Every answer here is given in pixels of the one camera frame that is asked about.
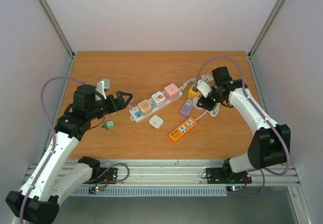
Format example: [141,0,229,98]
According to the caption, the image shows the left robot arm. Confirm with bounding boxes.
[6,84,133,223]

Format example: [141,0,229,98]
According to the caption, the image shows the left small circuit board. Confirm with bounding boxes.
[88,186,105,195]

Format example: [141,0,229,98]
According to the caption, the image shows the white power strip pastel sockets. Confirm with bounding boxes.
[129,90,183,123]

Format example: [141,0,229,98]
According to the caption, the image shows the right small circuit board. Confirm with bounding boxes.
[227,185,246,192]

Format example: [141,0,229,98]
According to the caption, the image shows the small circuit board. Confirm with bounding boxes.
[227,185,246,192]
[88,186,105,195]

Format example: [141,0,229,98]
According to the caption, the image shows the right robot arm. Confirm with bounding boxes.
[195,67,291,183]

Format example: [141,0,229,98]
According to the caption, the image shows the beige cube socket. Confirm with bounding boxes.
[137,99,152,116]

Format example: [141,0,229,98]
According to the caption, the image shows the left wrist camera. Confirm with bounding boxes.
[95,79,110,100]

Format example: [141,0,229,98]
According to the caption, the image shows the purple power strip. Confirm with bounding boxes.
[180,98,194,118]

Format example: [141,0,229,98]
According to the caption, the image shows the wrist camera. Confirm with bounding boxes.
[194,80,212,98]
[95,79,110,100]

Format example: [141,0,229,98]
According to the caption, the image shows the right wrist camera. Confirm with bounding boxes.
[194,80,212,98]

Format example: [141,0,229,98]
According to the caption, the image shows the white coiled power cable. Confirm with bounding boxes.
[179,74,222,120]

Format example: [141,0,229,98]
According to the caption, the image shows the green small charger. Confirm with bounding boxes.
[102,121,115,130]

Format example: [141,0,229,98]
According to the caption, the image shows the orange power strip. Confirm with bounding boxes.
[168,117,197,143]

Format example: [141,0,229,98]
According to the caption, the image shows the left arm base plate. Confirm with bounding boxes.
[85,167,118,184]

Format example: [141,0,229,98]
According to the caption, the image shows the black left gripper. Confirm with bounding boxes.
[88,91,133,120]

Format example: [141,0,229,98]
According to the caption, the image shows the aluminium frame post left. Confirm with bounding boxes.
[27,0,76,60]

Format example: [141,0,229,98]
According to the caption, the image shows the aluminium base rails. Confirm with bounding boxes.
[22,158,301,187]

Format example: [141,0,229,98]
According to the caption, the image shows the aluminium frame post right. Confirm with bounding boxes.
[247,0,297,60]

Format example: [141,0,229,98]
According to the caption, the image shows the pink cube socket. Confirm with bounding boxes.
[164,83,180,101]

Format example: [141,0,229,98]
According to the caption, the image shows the grey slotted cable duct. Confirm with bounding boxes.
[71,186,227,198]

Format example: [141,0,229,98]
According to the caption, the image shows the yellow cube socket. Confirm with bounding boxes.
[188,85,202,100]

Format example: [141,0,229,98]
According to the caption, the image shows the white flat charger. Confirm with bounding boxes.
[149,115,164,129]

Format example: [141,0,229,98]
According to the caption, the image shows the white square charger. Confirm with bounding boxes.
[193,96,202,110]

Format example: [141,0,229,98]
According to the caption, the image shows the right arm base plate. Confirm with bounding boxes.
[200,167,252,185]

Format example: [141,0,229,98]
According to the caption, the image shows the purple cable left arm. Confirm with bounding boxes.
[19,76,88,224]

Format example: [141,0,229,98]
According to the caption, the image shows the white cube socket adapter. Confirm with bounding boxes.
[151,91,166,108]

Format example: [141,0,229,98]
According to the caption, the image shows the aluminium frame post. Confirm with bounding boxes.
[27,0,76,60]
[247,0,297,60]

